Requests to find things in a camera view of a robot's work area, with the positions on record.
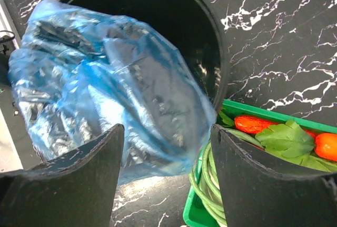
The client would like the black trash bin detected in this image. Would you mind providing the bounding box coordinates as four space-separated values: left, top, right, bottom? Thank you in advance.
60 0 230 110

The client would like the green leafy vegetable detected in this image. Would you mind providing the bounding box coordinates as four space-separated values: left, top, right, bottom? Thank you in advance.
255 120 314 159

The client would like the detached blue trash bag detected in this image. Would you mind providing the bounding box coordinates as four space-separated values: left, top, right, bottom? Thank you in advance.
8 0 216 184

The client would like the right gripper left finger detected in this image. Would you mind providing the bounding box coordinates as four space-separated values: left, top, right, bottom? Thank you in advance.
1 124 124 226

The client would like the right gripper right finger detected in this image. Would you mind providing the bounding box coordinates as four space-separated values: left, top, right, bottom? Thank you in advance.
211 124 336 226

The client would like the orange carrot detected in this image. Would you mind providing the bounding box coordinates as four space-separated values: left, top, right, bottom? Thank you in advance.
234 115 279 134

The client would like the green vegetable basket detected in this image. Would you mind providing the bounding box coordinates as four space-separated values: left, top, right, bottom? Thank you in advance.
183 100 336 226

